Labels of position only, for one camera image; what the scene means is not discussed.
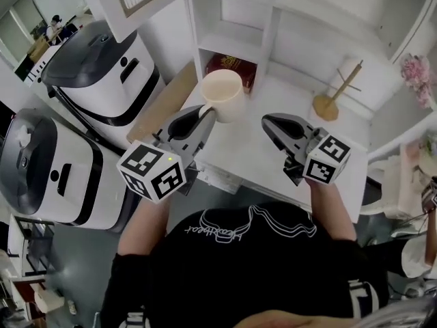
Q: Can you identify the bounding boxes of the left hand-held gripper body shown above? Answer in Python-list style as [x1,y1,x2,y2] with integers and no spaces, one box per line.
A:
[115,107,213,204]

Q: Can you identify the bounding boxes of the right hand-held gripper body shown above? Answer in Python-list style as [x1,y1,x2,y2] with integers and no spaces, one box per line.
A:
[271,114,352,187]

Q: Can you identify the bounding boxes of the cream cup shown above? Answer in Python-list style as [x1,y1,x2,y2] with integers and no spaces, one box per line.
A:
[199,69,247,124]

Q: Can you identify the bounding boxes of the white shelf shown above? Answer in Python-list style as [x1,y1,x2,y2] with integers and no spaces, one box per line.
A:
[186,0,437,118]

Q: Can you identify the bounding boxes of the person's left forearm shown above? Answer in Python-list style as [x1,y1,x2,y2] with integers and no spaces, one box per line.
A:
[117,193,171,260]

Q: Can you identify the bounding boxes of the person's right forearm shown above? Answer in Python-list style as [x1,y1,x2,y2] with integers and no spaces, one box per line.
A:
[303,178,359,249]

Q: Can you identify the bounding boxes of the wooden cup stand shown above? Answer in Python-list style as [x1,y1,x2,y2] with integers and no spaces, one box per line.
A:
[312,59,364,122]

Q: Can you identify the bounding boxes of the wooden plank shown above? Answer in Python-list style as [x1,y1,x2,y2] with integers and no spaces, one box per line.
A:
[126,61,198,144]

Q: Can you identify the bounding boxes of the red book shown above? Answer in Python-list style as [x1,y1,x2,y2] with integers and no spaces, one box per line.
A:
[205,53,258,94]

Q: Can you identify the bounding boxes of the white and black machine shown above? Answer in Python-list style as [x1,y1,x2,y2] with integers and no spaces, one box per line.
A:
[40,19,161,150]
[0,107,139,234]

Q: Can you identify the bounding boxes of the pink flowers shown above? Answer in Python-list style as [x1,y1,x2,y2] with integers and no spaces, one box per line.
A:
[399,53,437,111]

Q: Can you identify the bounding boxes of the person's black printed shirt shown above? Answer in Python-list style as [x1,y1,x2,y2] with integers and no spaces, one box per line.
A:
[100,200,392,328]

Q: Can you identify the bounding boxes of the black metal rack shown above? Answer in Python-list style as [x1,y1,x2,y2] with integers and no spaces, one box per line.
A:
[6,213,56,280]

